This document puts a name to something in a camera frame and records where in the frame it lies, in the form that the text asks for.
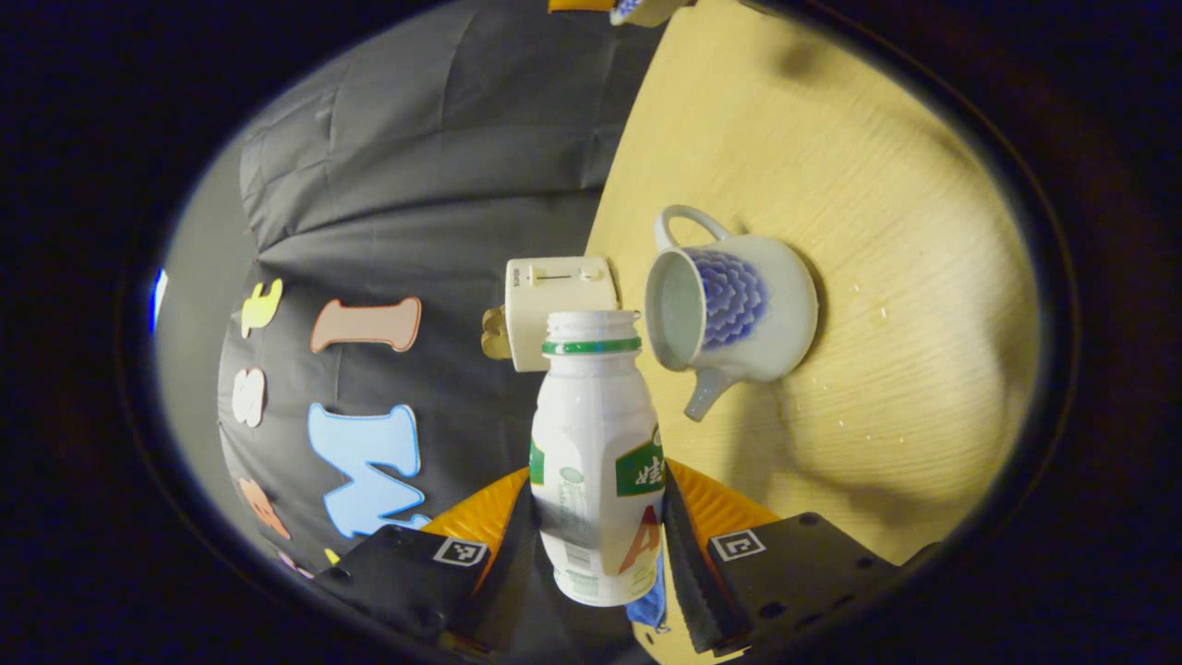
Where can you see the white blue-flowered teacup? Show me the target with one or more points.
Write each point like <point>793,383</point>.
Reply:
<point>776,314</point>

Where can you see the white toaster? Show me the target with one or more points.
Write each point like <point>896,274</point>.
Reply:
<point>554,296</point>

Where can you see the brown toast bread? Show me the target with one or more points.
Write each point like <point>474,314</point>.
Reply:
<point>496,334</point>

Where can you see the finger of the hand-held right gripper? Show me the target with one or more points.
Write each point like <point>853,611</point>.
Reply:
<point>582,5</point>

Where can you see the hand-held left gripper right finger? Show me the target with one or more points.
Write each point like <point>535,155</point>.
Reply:
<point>688,577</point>

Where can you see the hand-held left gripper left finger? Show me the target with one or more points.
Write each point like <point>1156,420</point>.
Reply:
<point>499,600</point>

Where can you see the blue towel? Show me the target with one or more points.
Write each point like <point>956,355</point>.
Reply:
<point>651,605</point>

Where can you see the black backdrop cloth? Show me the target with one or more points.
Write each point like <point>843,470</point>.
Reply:
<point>416,166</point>

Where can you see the white plastic water bottle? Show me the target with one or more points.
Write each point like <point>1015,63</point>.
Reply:
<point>591,425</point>

